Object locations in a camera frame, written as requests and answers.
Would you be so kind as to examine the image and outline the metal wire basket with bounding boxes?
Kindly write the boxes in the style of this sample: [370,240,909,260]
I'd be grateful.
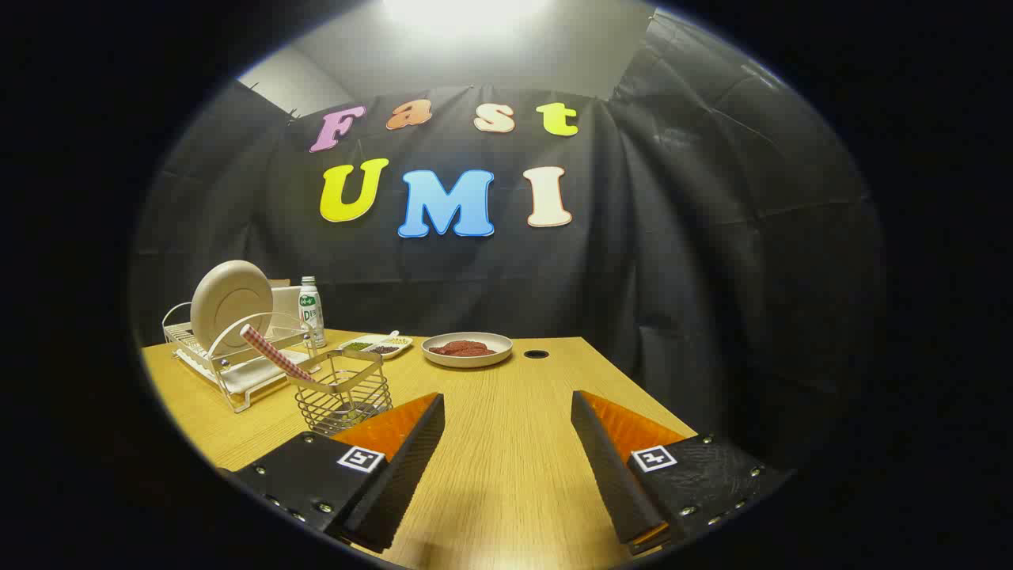
[286,349,393,436]

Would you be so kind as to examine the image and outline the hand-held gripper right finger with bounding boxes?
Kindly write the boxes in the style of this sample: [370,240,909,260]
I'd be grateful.
[571,390,792,555]

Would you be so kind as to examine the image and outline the beige round plate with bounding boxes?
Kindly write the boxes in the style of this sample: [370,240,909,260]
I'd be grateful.
[190,260,275,355]

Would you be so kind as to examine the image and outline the red checked handle spoon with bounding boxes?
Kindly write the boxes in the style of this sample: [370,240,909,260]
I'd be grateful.
[240,324,361,416]

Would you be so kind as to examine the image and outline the white green-label drink bottle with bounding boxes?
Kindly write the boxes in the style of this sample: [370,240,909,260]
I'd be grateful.
[298,276,327,348]

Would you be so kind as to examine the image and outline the white toaster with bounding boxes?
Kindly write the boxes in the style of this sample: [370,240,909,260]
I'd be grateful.
[267,279,303,333]

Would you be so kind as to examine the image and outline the white divided tray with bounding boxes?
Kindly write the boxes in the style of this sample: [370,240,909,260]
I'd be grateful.
[339,331,414,361]

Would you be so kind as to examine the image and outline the beige plate with patties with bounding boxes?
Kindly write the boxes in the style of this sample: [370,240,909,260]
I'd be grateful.
[421,332,514,369]

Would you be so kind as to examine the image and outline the white wire dish rack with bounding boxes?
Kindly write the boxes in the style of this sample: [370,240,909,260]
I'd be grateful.
[162,301,321,414]

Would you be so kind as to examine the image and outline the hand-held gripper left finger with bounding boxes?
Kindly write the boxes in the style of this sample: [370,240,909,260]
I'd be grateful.
[218,392,446,553]

